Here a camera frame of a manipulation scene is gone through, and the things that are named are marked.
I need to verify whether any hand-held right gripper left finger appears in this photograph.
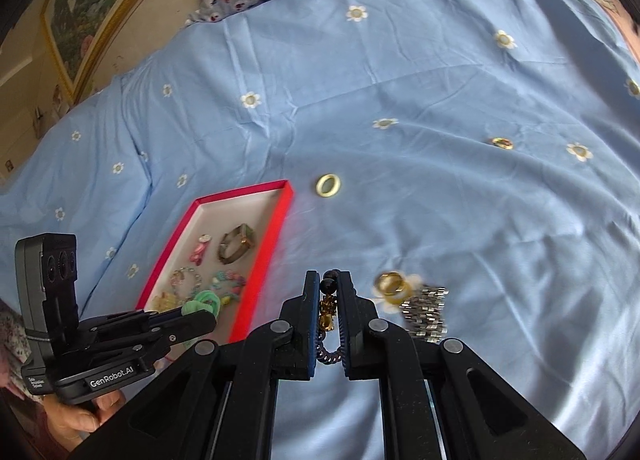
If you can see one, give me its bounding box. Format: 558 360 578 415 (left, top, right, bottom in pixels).
67 270 321 460

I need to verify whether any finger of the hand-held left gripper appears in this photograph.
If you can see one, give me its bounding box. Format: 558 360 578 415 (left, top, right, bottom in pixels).
77 307 218 341
97 322 218 366

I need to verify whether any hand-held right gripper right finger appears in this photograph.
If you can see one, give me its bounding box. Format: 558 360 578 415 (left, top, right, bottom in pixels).
337 270 588 460

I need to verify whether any yellow hair claw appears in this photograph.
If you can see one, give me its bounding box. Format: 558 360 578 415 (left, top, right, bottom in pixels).
151 291 184 314

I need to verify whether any beaded chain bracelet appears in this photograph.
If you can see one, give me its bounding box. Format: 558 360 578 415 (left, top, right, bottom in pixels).
169 266 204 299

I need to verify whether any black bead bracelet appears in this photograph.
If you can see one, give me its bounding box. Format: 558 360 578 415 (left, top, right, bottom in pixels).
316 269 346 366

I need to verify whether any green hair tie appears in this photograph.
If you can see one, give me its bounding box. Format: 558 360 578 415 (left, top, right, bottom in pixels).
181 290 221 319

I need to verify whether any pink hair clip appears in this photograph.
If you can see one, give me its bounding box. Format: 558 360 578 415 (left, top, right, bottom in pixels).
190 234 214 267

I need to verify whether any colourful bead bracelet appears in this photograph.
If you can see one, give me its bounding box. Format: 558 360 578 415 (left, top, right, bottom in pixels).
210 269 247 305

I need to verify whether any dark metal bangle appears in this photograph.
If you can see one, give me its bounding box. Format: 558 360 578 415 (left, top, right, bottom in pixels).
217 223 256 263

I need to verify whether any red shallow box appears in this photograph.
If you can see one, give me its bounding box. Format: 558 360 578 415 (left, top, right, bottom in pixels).
135 180 295 343

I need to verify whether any person's left forearm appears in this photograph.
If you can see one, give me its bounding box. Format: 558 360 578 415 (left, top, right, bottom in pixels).
0 300 33 403

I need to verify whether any person's left hand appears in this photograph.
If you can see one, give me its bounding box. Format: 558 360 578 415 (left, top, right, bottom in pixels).
45 387 127 447

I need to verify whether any blue flowered bedsheet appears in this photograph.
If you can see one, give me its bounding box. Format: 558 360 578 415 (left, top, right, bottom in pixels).
0 0 640 460

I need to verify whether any wide gold ring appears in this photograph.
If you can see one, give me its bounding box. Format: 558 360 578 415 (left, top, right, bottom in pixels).
375 271 412 305

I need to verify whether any silver link chain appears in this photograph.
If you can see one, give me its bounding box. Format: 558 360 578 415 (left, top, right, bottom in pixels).
402 284 449 343

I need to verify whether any pale yellow ring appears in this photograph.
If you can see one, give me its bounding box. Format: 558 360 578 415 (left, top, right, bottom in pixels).
315 173 344 199

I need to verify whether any framed wall painting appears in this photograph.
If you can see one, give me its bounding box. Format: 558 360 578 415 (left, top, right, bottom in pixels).
40 0 211 103

